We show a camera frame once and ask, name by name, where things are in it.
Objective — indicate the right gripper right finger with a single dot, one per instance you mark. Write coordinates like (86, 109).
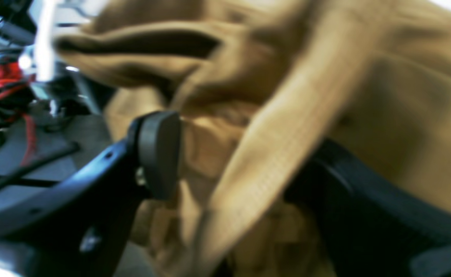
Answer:
(370, 227)

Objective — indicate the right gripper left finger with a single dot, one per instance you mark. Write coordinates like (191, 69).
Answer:
(80, 226)

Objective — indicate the tan brown t-shirt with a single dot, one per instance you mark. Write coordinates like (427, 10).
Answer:
(259, 86)

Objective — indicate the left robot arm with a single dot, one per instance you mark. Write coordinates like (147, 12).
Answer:
(50, 113)

